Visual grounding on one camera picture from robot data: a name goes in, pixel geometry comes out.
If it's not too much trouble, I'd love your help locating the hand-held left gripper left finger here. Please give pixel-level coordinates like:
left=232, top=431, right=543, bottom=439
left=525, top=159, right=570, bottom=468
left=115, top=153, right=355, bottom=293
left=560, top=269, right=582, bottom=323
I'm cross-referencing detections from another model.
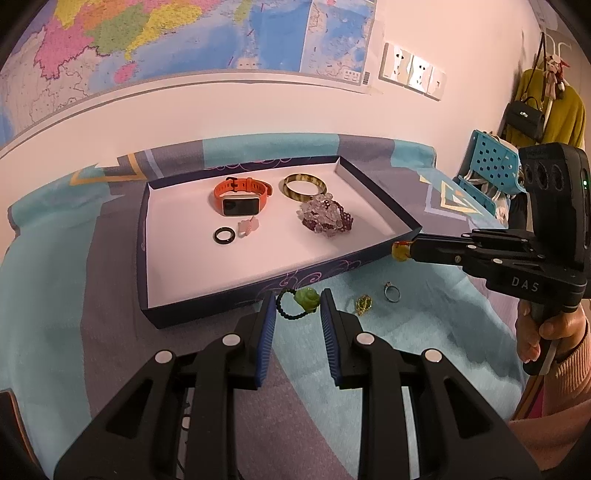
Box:
left=53, top=291, right=278, bottom=480

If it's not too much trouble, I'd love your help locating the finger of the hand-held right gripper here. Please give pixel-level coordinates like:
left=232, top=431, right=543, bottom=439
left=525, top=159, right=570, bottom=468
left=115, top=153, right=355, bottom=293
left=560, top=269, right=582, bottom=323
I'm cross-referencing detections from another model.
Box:
left=462, top=229, right=536, bottom=244
left=409, top=235, right=543, bottom=274

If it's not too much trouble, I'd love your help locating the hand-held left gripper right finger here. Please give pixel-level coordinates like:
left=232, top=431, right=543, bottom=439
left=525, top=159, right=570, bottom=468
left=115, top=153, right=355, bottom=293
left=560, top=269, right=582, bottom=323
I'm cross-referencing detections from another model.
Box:
left=320, top=288, right=541, bottom=480

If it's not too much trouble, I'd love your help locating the green rose cord bracelet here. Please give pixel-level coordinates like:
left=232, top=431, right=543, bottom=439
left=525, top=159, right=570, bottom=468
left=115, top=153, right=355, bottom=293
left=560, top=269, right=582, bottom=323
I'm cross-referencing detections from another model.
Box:
left=276, top=287, right=321, bottom=320

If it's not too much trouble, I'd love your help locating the navy cardboard box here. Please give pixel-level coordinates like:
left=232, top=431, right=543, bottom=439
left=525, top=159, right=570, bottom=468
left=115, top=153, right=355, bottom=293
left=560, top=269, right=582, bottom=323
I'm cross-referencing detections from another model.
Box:
left=137, top=154, right=422, bottom=330

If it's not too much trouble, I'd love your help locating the purple crystal bracelet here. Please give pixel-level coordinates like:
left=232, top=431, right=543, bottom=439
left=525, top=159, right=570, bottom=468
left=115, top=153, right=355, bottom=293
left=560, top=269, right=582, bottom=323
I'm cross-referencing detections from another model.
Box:
left=296, top=194, right=355, bottom=237

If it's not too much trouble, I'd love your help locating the orange smartwatch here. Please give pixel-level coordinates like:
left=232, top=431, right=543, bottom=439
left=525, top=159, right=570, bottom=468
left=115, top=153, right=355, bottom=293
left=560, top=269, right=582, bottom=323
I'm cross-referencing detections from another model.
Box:
left=213, top=176, right=273, bottom=217

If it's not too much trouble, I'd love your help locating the horn pattern bangle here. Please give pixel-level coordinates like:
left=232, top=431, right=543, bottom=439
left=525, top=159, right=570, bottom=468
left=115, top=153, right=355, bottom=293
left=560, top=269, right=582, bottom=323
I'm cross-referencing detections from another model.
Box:
left=283, top=173, right=328, bottom=201

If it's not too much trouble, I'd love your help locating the person's right forearm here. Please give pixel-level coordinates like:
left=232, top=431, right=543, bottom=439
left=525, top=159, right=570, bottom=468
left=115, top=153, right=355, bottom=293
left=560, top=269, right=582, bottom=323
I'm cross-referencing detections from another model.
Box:
left=508, top=323, right=591, bottom=472

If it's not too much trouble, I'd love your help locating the person's right hand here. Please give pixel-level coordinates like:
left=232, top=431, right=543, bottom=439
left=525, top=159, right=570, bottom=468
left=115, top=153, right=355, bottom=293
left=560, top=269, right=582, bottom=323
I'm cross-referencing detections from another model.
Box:
left=516, top=300, right=591, bottom=365

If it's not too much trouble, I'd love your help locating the blue perforated chair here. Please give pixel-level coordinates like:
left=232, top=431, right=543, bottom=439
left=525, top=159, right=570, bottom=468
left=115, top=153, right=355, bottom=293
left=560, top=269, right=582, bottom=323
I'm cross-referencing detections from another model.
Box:
left=455, top=129, right=527, bottom=222

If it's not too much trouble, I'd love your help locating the yellow coat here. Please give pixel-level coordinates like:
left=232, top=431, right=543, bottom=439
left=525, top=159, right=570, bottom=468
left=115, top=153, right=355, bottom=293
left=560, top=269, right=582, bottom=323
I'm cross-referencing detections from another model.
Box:
left=501, top=69, right=587, bottom=146

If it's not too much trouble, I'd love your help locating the black handbag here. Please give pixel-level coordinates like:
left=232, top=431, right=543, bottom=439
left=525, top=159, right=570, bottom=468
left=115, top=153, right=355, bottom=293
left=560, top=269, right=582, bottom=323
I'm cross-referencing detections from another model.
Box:
left=503, top=96, right=548, bottom=143

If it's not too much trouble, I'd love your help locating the coat rack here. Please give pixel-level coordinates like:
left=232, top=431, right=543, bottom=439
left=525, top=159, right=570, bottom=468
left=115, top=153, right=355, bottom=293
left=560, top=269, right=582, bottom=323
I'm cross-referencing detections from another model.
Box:
left=536, top=30, right=573, bottom=93

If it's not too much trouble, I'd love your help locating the printed bed sheet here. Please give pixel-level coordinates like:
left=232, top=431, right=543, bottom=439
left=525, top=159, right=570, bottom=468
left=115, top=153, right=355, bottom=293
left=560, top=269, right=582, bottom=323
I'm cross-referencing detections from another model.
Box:
left=0, top=133, right=546, bottom=480

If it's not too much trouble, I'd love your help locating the black smartphone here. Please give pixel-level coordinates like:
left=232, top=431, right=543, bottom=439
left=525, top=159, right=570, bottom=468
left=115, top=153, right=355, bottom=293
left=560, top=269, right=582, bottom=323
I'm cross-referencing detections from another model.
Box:
left=0, top=390, right=28, bottom=462

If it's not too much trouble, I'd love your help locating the white wall socket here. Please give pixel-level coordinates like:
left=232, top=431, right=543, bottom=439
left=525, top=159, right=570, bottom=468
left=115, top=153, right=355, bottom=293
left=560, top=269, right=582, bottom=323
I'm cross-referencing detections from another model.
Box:
left=427, top=67, right=447, bottom=101
left=406, top=54, right=435, bottom=93
left=379, top=41, right=411, bottom=86

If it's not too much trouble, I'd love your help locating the wall map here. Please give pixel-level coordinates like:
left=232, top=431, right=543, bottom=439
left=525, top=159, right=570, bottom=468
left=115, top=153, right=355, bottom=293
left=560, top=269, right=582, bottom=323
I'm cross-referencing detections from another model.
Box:
left=0, top=0, right=377, bottom=148

